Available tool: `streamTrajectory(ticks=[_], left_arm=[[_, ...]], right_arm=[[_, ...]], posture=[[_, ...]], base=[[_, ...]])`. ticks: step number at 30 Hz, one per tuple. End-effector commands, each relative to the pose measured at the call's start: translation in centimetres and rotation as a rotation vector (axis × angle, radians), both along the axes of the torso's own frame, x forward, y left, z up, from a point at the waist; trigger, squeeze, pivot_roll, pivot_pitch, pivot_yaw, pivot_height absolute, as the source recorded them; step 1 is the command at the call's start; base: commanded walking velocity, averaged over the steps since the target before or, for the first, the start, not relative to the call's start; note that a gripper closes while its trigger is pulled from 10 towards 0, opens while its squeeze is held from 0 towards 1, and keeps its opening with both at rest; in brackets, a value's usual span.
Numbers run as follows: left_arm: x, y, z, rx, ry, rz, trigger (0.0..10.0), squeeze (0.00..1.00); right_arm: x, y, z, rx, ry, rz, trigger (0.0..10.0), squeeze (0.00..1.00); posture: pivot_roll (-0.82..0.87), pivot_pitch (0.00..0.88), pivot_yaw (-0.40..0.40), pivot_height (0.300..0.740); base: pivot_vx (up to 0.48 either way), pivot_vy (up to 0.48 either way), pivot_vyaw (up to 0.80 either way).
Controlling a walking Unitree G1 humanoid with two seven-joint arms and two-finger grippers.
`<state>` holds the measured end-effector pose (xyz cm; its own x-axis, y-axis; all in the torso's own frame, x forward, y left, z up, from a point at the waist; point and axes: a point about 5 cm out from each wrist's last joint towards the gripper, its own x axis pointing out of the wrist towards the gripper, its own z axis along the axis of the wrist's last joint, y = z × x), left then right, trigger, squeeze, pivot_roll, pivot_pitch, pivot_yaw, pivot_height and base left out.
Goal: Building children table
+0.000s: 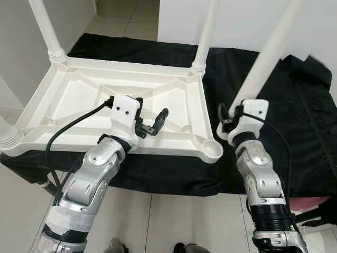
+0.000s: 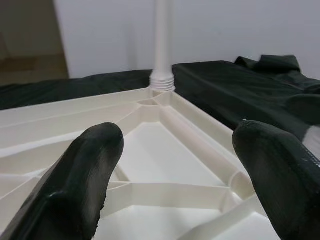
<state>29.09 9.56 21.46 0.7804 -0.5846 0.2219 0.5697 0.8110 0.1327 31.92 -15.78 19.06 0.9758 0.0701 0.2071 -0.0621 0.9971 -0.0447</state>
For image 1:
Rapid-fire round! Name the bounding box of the white plastic table top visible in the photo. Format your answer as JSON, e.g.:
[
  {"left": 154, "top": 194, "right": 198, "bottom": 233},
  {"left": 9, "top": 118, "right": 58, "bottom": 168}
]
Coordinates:
[{"left": 0, "top": 55, "right": 224, "bottom": 164}]

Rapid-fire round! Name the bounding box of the white plastic table leg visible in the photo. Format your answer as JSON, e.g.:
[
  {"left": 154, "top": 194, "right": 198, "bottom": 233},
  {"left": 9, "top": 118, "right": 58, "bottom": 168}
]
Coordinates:
[
  {"left": 191, "top": 0, "right": 220, "bottom": 75},
  {"left": 27, "top": 0, "right": 69, "bottom": 65},
  {"left": 217, "top": 0, "right": 303, "bottom": 142},
  {"left": 0, "top": 116, "right": 23, "bottom": 151}
]

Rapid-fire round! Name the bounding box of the black cloth table cover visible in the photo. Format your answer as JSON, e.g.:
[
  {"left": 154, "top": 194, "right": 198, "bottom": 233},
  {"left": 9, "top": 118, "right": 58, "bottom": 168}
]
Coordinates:
[{"left": 0, "top": 33, "right": 337, "bottom": 198}]

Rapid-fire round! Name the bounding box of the pink soft object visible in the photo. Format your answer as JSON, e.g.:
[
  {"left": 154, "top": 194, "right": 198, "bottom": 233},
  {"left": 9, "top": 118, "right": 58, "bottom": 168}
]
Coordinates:
[{"left": 292, "top": 196, "right": 332, "bottom": 209}]

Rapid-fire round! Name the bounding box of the grey robot left foot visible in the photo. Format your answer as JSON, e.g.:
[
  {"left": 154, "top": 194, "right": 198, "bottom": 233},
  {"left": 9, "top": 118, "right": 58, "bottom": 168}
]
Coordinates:
[{"left": 108, "top": 237, "right": 127, "bottom": 253}]

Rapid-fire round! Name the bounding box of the grey robot foot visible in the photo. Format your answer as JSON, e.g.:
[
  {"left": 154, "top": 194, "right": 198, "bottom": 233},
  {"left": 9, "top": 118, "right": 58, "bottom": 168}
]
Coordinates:
[
  {"left": 108, "top": 237, "right": 127, "bottom": 253},
  {"left": 174, "top": 242, "right": 203, "bottom": 253}
]

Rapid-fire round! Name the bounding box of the grey robot right foot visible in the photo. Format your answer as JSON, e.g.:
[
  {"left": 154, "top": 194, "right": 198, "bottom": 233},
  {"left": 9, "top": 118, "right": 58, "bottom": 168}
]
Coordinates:
[{"left": 174, "top": 242, "right": 203, "bottom": 253}]

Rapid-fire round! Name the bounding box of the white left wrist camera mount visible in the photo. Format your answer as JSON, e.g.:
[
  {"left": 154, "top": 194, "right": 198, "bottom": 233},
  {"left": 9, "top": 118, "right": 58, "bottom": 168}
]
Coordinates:
[{"left": 108, "top": 95, "right": 143, "bottom": 140}]

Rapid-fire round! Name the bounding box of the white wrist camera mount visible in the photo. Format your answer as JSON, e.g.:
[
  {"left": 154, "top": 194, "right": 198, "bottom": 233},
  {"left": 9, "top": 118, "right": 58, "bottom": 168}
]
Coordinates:
[
  {"left": 229, "top": 99, "right": 269, "bottom": 143},
  {"left": 108, "top": 95, "right": 143, "bottom": 140}
]

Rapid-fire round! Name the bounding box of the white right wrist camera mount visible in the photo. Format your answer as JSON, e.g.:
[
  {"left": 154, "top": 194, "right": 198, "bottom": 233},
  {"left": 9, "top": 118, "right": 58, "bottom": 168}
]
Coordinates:
[{"left": 229, "top": 99, "right": 269, "bottom": 143}]

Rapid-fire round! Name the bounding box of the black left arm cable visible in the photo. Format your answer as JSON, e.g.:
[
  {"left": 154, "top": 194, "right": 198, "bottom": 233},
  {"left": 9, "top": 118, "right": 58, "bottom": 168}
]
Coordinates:
[{"left": 45, "top": 98, "right": 114, "bottom": 190}]

